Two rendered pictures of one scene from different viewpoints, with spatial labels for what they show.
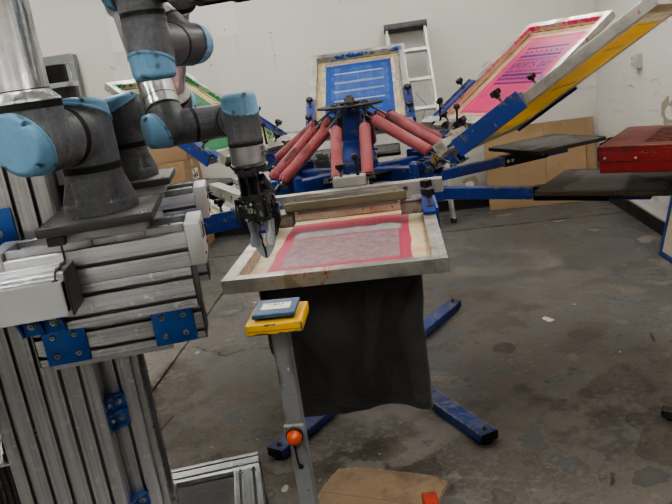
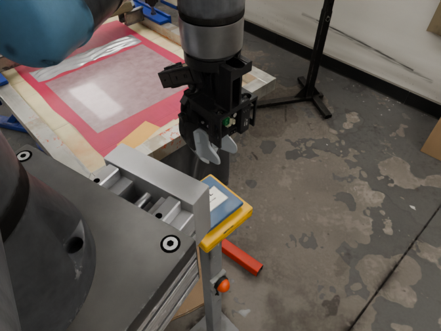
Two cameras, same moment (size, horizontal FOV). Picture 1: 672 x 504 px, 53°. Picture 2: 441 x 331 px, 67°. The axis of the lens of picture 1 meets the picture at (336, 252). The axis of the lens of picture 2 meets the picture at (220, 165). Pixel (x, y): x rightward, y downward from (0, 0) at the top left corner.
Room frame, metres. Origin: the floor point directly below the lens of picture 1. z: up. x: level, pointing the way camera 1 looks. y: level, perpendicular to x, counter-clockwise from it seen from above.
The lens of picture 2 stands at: (1.19, 0.45, 1.51)
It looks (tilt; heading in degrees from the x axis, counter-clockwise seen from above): 47 degrees down; 310
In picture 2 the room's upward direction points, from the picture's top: straight up
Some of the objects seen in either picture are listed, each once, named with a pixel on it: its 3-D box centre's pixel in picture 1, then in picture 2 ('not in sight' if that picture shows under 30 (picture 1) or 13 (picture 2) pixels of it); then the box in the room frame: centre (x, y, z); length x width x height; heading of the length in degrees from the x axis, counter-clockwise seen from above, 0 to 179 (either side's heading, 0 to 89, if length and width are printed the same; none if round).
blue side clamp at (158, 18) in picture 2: (429, 208); (141, 14); (2.22, -0.33, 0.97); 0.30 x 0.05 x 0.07; 173
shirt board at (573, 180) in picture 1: (499, 190); not in sight; (2.66, -0.69, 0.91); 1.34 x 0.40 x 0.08; 53
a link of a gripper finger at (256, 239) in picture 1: (255, 240); (208, 152); (1.44, 0.17, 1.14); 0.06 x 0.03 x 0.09; 173
